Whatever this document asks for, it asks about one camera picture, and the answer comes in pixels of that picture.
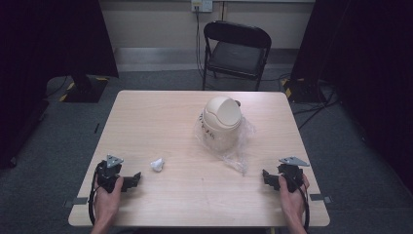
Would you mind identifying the white paper ball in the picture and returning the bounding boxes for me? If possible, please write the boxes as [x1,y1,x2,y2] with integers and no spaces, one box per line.
[149,157,166,173]

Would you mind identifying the black floor cables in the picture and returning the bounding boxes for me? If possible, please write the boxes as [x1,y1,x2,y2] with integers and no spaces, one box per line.
[278,72,342,131]

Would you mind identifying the left hand-held gripper black cable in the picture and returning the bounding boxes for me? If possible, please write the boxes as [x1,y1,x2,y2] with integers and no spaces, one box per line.
[88,162,104,226]

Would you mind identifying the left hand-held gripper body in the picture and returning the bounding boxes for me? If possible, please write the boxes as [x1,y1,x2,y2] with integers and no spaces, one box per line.
[95,154,125,194]

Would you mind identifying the right hand-held gripper black cable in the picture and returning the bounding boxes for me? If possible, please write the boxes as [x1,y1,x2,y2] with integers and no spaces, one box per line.
[285,175,311,232]

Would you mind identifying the white wall socket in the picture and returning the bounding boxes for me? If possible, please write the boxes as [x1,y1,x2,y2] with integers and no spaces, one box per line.
[190,0,213,14]

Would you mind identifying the grey tape strip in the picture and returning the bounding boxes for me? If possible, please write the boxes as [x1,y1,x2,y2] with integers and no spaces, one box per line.
[309,193,333,205]
[63,196,90,209]

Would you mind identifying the person's left hand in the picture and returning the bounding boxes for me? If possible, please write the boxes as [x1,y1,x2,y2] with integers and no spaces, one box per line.
[94,175,125,226]

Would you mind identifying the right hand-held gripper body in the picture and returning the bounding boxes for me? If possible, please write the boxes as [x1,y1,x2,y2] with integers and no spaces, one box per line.
[277,156,311,194]

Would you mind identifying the hand-held gripper black cable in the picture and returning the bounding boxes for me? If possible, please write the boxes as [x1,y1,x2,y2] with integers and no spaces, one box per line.
[88,162,104,226]
[285,175,311,232]

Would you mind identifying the cream swing-lid trash can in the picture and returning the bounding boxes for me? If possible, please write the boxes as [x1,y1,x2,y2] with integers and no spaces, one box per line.
[200,95,244,153]

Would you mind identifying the black cable from wall socket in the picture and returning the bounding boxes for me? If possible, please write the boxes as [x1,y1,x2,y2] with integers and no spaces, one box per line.
[194,6,208,79]

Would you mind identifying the person's right hand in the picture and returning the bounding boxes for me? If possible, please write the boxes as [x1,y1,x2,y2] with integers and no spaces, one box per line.
[278,174,311,226]

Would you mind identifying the clear plastic bag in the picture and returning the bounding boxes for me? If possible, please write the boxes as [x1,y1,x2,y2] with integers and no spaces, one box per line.
[193,110,257,176]

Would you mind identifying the black stand base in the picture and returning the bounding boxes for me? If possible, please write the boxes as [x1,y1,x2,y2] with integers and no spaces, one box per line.
[281,77,325,104]
[58,73,110,104]

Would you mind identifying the black folding chair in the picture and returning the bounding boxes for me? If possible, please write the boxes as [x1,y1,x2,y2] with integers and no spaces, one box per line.
[202,19,273,92]

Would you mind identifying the dark curtain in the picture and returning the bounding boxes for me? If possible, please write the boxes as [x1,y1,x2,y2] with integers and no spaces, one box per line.
[289,0,413,196]
[0,0,120,170]

